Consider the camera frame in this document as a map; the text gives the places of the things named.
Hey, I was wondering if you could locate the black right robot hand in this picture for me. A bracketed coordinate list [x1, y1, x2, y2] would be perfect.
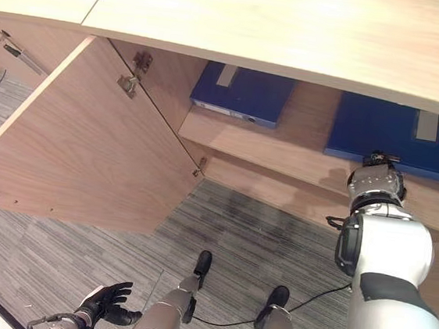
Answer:
[362, 148, 402, 171]

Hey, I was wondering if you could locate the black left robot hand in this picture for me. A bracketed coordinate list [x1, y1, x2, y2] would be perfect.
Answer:
[73, 275, 146, 329]

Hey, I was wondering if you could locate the grey label on folder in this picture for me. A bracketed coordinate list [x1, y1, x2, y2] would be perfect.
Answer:
[415, 109, 439, 143]
[216, 64, 238, 89]

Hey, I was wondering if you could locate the wooden cabinet shelf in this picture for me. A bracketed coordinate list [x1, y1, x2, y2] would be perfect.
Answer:
[169, 66, 439, 235]

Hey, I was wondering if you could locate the blue folder with white spine label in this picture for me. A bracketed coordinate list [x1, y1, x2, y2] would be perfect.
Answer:
[187, 59, 299, 132]

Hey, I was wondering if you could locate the wooden cabinet door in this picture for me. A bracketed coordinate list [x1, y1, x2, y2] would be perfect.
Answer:
[0, 26, 219, 239]

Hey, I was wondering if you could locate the light wood office cabinet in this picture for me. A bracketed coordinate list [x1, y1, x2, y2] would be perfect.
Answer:
[0, 0, 439, 245]

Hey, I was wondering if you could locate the silver left robot leg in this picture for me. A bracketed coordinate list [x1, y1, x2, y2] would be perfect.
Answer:
[126, 267, 202, 329]

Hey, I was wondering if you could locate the dark left robot foot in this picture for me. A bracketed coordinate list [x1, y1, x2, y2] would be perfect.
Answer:
[191, 249, 214, 291]

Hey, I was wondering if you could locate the dark robot foot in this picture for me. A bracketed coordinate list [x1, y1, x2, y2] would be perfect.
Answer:
[191, 249, 214, 291]
[255, 283, 291, 329]

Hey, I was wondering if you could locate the small metal door hinge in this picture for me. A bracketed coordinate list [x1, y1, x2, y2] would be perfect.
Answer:
[191, 156, 209, 179]

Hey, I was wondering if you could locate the dark right robot foot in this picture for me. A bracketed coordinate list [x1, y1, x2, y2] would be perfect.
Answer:
[255, 283, 291, 329]

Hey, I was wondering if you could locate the large metal door hinge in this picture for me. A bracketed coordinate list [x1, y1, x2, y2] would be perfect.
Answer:
[115, 49, 154, 102]

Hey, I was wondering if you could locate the silver gas strut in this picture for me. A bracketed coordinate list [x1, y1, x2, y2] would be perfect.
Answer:
[0, 41, 51, 77]

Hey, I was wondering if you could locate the black cable on floor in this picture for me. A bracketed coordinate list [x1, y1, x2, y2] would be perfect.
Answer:
[190, 266, 354, 329]

